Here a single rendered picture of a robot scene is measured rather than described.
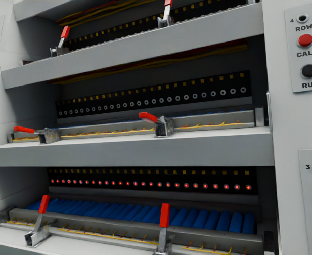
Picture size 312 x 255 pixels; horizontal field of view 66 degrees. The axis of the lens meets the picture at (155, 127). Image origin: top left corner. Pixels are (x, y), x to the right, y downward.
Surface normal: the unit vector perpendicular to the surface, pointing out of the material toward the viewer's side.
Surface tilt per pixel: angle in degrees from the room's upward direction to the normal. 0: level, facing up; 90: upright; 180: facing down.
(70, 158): 112
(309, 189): 90
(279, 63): 90
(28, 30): 90
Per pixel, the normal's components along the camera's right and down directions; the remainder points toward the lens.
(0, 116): 0.90, -0.07
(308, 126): -0.43, -0.21
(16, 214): -0.41, 0.17
